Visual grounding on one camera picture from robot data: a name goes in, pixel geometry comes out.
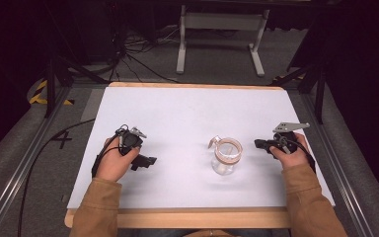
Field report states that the aluminium floor rail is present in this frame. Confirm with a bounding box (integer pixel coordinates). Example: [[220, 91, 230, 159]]
[[299, 93, 378, 237], [0, 86, 73, 237]]

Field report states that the yellow black floor tape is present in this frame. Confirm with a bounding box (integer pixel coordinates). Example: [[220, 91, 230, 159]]
[[29, 79, 76, 107]]

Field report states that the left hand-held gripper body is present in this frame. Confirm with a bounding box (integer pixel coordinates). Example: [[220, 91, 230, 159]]
[[115, 123, 148, 156]]

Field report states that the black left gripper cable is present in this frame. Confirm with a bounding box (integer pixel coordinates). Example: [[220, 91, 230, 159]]
[[17, 118, 129, 237]]

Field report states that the glass jar with wooden lid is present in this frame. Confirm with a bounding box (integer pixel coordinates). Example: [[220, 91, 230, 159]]
[[207, 134, 244, 177]]

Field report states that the white table mat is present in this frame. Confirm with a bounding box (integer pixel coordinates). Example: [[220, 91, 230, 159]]
[[66, 86, 336, 209]]

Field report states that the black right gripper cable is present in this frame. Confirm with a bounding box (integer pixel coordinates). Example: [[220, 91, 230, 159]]
[[277, 135, 317, 175]]

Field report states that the black tripod stand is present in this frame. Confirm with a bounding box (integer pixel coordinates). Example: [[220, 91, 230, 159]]
[[43, 53, 111, 119], [268, 62, 328, 125]]

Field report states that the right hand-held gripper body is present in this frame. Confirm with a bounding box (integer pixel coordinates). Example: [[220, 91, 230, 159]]
[[270, 121, 311, 155]]

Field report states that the tangle of black floor cables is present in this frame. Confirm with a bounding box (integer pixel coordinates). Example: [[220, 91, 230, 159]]
[[110, 24, 183, 85]]

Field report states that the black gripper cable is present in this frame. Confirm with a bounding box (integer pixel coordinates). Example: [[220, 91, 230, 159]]
[[277, 135, 317, 175], [17, 118, 129, 237]]

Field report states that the person's left hand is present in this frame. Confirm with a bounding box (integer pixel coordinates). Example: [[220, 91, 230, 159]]
[[95, 136, 142, 183]]

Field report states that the person's right hand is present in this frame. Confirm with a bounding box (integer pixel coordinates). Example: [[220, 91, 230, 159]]
[[268, 131, 311, 171]]

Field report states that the white metal stand frame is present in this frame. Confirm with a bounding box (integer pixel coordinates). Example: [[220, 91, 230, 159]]
[[176, 4, 271, 78]]

